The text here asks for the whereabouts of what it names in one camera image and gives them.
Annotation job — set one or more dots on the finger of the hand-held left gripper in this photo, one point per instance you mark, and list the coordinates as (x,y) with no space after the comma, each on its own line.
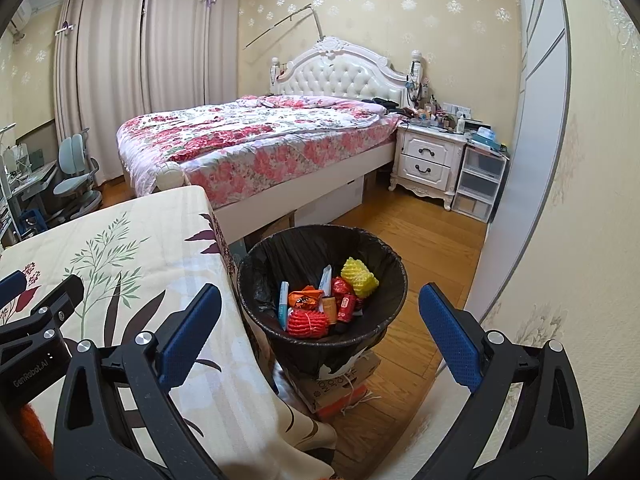
(11,284)
(55,300)

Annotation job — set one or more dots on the blue plastic stool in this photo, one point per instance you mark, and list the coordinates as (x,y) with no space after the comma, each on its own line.
(35,219)

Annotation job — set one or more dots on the teal and white tube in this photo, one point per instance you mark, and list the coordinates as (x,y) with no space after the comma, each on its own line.
(283,305)

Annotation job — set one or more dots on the red foam fruit net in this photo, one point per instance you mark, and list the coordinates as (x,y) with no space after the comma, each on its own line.
(305,324)

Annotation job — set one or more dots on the printed cardboard box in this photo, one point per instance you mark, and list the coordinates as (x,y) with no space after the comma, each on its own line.
(330,390)

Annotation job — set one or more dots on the white air conditioner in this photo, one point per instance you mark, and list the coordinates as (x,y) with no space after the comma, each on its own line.
(21,17)

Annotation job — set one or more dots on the white carved nightstand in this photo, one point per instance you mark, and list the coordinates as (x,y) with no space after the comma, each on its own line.
(425,155)

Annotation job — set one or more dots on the teal tissue pack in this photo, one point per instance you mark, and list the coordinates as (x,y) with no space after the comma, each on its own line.
(484,136)

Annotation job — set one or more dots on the orange cloth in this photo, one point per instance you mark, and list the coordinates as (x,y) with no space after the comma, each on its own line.
(37,427)

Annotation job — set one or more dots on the orange label brown bottle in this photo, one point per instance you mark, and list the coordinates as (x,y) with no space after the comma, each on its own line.
(328,309)

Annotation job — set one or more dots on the pink floral blanket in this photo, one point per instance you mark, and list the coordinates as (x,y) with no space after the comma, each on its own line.
(240,135)

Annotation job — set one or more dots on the grey-blue desk chair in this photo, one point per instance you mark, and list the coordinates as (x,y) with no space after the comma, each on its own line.
(72,152)

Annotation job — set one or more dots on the orange snack wrapper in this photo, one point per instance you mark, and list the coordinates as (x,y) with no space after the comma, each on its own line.
(305,300)

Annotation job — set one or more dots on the grey study desk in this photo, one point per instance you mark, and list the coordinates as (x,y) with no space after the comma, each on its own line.
(35,175)

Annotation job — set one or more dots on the red label brown bottle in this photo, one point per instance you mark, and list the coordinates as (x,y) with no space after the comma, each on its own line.
(346,307)

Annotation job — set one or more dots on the clear plastic drawer unit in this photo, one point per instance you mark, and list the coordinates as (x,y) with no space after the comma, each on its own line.
(477,185)

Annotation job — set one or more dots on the pile of small toiletries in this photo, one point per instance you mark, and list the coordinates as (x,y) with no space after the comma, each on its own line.
(430,112)

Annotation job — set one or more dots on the yellow foam fruit net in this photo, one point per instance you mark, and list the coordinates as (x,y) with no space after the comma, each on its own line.
(360,277)

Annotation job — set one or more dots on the black bagged waste bin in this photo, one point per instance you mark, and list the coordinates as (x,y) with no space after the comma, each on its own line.
(260,265)

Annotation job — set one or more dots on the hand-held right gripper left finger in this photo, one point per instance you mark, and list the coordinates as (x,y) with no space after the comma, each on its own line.
(192,332)

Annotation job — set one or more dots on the beige curtain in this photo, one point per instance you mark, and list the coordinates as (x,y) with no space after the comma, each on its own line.
(195,40)
(105,70)

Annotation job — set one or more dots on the white sliding wardrobe door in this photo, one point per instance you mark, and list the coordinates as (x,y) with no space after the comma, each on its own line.
(540,110)

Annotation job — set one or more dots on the white plastic packet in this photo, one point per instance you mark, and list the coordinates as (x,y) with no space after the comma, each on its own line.
(325,280)

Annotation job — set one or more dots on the white tufted bed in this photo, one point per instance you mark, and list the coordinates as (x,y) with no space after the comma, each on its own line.
(340,77)

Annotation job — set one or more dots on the white underbed storage box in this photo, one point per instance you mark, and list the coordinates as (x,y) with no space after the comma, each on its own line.
(330,202)

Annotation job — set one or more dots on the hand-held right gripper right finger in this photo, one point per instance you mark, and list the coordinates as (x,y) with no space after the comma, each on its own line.
(450,332)

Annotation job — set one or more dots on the leaf print tablecloth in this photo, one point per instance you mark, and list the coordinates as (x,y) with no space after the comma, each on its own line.
(140,220)

